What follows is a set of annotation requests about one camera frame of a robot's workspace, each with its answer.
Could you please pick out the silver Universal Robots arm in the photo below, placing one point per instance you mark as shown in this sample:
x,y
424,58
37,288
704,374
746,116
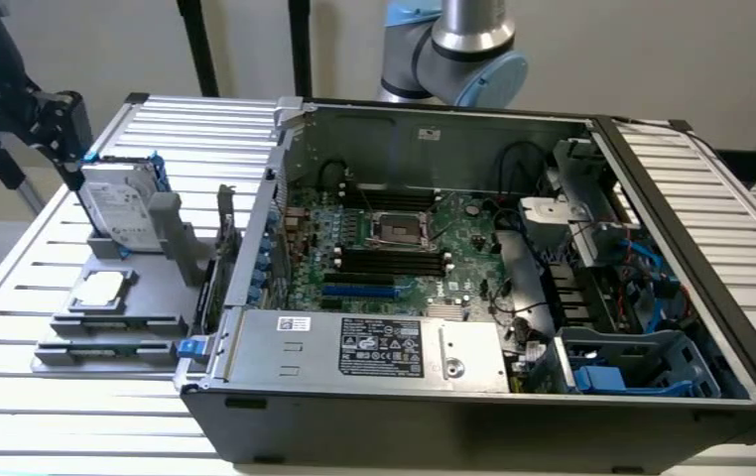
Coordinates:
x,y
469,30

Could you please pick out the silver CPU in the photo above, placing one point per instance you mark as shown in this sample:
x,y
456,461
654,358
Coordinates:
x,y
102,287

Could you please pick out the black RAM slot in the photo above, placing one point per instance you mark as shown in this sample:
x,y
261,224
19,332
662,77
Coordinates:
x,y
393,270
389,193
393,256
389,202
389,198
393,263
393,250

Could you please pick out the CPU socket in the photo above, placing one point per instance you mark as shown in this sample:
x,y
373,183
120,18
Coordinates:
x,y
397,229

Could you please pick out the blue expansion slot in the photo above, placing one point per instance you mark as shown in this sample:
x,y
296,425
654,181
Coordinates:
x,y
357,290

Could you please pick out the hard disk drive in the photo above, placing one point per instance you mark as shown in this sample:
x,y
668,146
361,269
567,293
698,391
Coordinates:
x,y
157,171

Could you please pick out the silver hard disk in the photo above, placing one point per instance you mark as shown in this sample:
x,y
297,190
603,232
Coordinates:
x,y
114,203

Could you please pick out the thick black tripod leg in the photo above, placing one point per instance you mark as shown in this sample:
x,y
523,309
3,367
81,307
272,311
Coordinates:
x,y
198,44

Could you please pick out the graphics card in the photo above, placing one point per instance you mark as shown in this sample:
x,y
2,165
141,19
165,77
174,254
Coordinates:
x,y
221,258

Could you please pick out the green RAM stick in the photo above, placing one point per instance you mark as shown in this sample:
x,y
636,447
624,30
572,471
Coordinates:
x,y
105,325
102,353

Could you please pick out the grey parts rack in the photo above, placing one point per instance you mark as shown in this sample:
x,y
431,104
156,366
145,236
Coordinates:
x,y
165,297

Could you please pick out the thin black tripod leg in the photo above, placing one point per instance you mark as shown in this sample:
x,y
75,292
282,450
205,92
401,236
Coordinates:
x,y
300,44

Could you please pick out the blue case latch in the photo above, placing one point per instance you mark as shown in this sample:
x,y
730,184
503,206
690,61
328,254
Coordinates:
x,y
192,347

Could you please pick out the thin metal locking lever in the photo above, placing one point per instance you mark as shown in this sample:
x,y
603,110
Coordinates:
x,y
443,233
368,203

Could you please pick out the silver power supply unit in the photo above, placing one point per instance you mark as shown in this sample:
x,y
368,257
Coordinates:
x,y
310,357

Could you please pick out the green motherboard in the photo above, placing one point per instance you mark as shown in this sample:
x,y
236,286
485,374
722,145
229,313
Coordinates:
x,y
472,270

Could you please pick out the small silver chipset heatsink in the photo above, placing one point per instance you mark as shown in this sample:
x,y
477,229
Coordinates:
x,y
447,310

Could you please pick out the silver air shroud panel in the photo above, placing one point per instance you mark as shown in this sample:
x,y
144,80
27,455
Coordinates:
x,y
523,282

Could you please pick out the grey metal drive cage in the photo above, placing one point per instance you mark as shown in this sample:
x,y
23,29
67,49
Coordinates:
x,y
578,198

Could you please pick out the black open PC case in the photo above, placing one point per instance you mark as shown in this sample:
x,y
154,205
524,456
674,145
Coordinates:
x,y
416,431

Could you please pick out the blue plastic disk bay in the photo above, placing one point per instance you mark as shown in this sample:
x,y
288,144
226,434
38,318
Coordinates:
x,y
642,347

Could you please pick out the white sticker on case wall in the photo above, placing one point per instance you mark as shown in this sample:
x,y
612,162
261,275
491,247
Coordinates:
x,y
428,134

